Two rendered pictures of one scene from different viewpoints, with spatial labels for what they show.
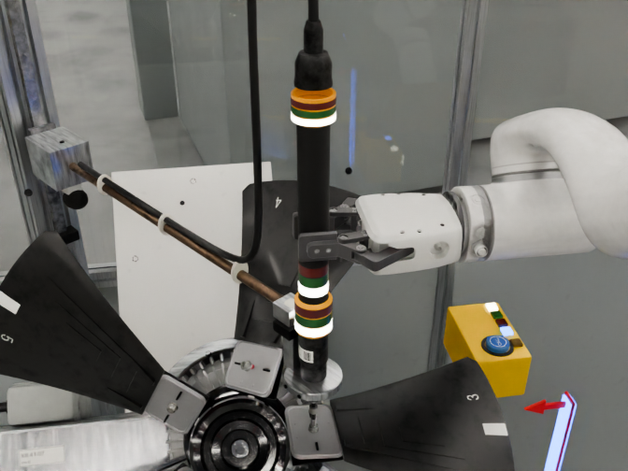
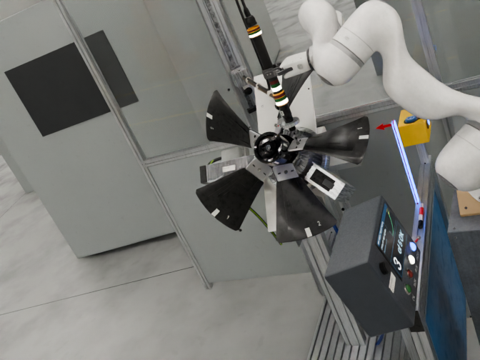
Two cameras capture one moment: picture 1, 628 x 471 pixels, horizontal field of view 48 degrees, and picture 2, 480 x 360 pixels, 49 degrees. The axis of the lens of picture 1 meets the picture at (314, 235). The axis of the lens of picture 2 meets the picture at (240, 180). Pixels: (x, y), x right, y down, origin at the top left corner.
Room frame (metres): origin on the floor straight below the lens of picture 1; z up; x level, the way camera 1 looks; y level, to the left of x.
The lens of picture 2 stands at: (-0.91, -0.95, 1.91)
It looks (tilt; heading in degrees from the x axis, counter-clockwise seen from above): 23 degrees down; 39
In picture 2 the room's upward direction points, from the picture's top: 24 degrees counter-clockwise
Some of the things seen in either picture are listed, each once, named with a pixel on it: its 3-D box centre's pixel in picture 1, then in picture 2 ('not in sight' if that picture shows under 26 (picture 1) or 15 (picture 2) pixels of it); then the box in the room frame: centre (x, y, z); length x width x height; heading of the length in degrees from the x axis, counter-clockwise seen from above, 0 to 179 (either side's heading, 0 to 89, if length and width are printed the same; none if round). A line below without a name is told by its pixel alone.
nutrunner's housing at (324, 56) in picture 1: (313, 237); (270, 72); (0.65, 0.00, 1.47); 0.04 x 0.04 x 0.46
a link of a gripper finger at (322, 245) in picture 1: (332, 251); (271, 73); (0.62, -0.02, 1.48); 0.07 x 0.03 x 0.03; 99
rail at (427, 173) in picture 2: not in sight; (422, 227); (0.60, -0.37, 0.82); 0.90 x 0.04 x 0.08; 9
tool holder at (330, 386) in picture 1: (307, 346); (285, 111); (0.65, 0.01, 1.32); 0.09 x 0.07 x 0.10; 44
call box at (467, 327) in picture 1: (484, 351); (415, 126); (0.99, -0.31, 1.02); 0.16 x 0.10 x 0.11; 9
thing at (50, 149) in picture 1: (58, 156); (241, 76); (1.10, 0.43, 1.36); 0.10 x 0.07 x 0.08; 44
